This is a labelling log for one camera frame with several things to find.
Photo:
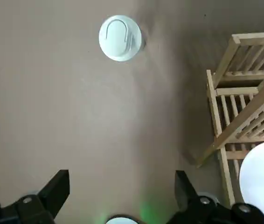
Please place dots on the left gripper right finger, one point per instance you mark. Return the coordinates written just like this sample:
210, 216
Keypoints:
204, 210

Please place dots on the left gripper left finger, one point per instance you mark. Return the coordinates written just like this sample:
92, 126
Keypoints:
29, 207

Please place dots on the pale plate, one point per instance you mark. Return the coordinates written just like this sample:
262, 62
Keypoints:
262, 175

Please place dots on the wooden plate rack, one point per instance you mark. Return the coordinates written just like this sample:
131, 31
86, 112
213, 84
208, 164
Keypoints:
212, 100

